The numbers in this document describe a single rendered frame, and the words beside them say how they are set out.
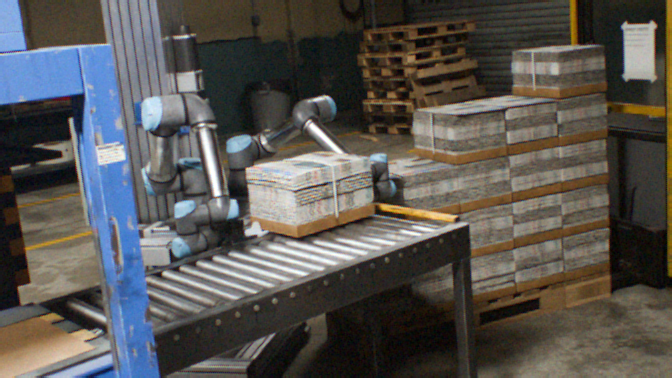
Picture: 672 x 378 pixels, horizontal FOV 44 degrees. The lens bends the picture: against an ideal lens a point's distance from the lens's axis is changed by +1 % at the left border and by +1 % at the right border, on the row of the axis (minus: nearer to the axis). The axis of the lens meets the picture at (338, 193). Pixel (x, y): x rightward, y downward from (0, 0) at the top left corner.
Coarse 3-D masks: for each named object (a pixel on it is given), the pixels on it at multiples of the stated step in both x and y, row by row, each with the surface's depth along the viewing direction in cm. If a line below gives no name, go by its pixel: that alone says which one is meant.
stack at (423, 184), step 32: (416, 160) 405; (512, 160) 396; (544, 160) 403; (416, 192) 377; (448, 192) 383; (480, 192) 391; (512, 192) 398; (448, 224) 386; (480, 224) 393; (512, 224) 400; (544, 224) 408; (480, 256) 397; (512, 256) 404; (544, 256) 412; (416, 288) 385; (448, 288) 392; (480, 288) 400; (544, 288) 432; (352, 320) 379; (416, 320) 387; (448, 320) 394; (512, 320) 410; (352, 352) 391; (384, 352) 383
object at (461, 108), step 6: (426, 108) 408; (432, 108) 407; (438, 108) 405; (444, 108) 403; (450, 108) 401; (456, 108) 399; (462, 108) 397; (468, 108) 395; (474, 108) 393; (480, 108) 391; (486, 108) 389; (492, 108) 387; (498, 108) 385; (504, 108) 387; (450, 114) 380; (456, 114) 377; (462, 114) 377
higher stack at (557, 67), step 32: (512, 64) 430; (544, 64) 406; (576, 64) 402; (576, 96) 407; (576, 128) 408; (576, 160) 411; (576, 192) 414; (576, 224) 417; (576, 256) 420; (608, 256) 429; (576, 288) 423; (608, 288) 432
